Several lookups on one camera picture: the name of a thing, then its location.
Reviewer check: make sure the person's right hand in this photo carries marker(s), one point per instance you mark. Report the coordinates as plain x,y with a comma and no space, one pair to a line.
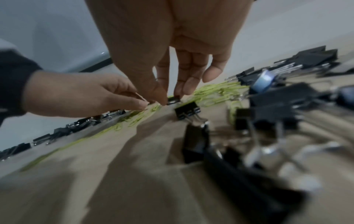
155,32

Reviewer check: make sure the person's left hand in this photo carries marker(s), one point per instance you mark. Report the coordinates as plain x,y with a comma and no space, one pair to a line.
77,94

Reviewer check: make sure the small black binder clip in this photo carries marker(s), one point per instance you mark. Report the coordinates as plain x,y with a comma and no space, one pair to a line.
173,100
188,110

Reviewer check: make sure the person's left forearm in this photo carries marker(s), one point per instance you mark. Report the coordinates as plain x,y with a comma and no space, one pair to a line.
13,83

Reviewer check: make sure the row of black binder clips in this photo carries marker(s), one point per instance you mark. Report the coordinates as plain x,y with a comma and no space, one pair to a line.
69,128

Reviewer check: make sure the pile of green paper clips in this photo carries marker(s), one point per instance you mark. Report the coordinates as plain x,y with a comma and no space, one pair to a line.
215,94

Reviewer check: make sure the blue binder clip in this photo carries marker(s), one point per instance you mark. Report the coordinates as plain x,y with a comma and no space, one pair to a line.
262,82

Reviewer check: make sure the pile of black binder clips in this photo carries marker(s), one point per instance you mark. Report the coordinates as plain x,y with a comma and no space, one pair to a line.
265,122

